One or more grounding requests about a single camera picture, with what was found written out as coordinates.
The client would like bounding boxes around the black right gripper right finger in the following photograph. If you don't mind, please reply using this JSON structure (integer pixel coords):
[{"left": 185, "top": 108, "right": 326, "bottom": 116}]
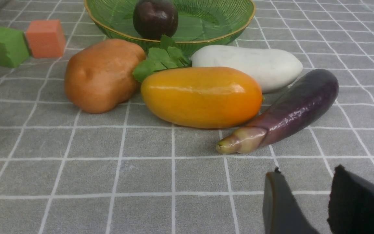
[{"left": 327, "top": 165, "right": 374, "bottom": 234}]

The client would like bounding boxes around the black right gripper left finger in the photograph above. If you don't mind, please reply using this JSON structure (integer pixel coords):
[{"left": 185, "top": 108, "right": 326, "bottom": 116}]
[{"left": 263, "top": 167, "right": 319, "bottom": 234}]

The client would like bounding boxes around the orange yellow toy mango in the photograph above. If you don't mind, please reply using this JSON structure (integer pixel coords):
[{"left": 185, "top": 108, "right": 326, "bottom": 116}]
[{"left": 141, "top": 67, "right": 264, "bottom": 129}]

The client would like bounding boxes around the dark purple toy plum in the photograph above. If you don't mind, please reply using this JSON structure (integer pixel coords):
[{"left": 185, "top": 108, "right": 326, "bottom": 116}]
[{"left": 132, "top": 0, "right": 179, "bottom": 41}]

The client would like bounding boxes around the purple toy eggplant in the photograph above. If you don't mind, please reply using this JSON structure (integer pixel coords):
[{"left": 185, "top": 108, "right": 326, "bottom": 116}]
[{"left": 216, "top": 69, "right": 339, "bottom": 154}]

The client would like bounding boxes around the white toy radish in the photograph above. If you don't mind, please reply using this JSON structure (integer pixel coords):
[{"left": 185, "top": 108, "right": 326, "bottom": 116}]
[{"left": 132, "top": 35, "right": 303, "bottom": 94}]

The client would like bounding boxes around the green glass leaf plate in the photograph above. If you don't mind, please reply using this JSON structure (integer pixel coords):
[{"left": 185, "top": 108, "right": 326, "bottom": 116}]
[{"left": 84, "top": 0, "right": 256, "bottom": 56}]

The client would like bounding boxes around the brown toy potato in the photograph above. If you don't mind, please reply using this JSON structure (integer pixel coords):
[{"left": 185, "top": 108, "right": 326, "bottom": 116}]
[{"left": 64, "top": 39, "right": 146, "bottom": 114}]

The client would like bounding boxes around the grey checkered tablecloth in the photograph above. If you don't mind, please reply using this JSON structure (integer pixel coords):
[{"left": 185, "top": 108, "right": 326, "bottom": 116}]
[{"left": 0, "top": 0, "right": 374, "bottom": 234}]

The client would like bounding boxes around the orange foam cube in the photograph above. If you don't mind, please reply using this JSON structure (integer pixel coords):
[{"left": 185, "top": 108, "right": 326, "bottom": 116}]
[{"left": 25, "top": 19, "right": 66, "bottom": 59}]

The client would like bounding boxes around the green foam cube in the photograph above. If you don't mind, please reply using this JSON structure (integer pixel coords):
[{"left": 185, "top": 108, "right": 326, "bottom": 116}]
[{"left": 0, "top": 27, "right": 31, "bottom": 68}]

